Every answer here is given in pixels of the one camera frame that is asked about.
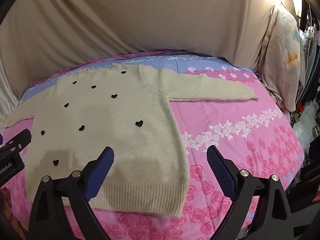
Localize beige sweater with black hearts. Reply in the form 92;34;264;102
5;64;260;218

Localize pink floral bed sheet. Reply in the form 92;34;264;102
0;50;305;240

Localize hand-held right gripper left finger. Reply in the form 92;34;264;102
28;146;115;240

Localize hanging clothes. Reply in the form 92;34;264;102
292;0;320;130

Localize pale floral hanging cloth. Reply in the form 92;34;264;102
261;2;307;112

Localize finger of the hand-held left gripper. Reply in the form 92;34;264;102
0;129;32;157

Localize white pleated cloth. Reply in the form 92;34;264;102
0;60;20;128

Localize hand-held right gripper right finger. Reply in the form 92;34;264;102
206;145;300;240

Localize beige backdrop cloth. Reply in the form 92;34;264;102
0;0;295;135

